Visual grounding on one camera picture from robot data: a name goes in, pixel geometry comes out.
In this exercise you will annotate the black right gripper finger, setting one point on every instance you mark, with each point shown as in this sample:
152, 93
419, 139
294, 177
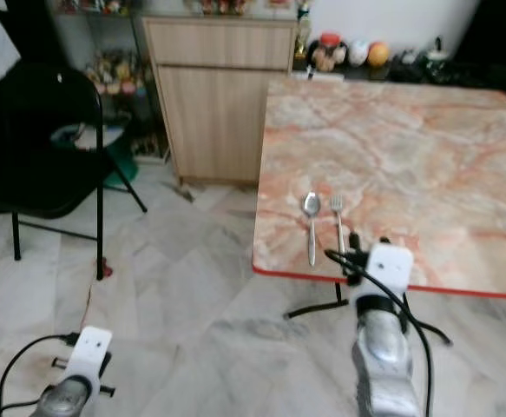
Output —
383, 241
354, 241

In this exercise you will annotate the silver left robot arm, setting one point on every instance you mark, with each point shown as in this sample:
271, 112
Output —
66, 402

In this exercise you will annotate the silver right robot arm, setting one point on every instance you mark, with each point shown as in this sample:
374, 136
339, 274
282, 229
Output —
381, 352

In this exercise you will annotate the silver metal fork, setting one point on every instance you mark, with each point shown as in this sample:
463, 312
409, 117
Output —
338, 224

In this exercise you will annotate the silver metal spoon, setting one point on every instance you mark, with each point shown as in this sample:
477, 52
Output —
311, 206

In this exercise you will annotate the dark metal table leg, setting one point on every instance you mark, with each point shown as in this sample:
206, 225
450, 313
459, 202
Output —
313, 309

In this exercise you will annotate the white round ornament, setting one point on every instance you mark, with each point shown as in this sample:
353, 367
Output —
358, 54

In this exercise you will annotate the light wooden cabinet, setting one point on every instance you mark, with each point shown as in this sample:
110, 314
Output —
218, 113

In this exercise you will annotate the orange round ornament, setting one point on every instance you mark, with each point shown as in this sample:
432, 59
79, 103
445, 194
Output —
377, 54

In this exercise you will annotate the red lidded glass jar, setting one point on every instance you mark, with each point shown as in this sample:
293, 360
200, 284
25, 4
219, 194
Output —
328, 54

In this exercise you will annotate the black folding chair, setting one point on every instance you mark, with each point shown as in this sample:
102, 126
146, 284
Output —
44, 165

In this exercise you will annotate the gold trophy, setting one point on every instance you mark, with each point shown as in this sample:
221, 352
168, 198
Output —
303, 33

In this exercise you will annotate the green plastic basin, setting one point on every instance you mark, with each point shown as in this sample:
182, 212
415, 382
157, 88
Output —
121, 165

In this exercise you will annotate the glass shelf with figurines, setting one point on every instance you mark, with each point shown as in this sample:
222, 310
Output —
118, 78

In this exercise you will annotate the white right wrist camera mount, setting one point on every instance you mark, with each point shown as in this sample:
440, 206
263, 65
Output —
391, 268

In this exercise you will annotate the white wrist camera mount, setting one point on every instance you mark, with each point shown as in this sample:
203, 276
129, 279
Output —
391, 268
93, 352

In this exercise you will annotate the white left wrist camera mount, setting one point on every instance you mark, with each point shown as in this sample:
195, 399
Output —
93, 352

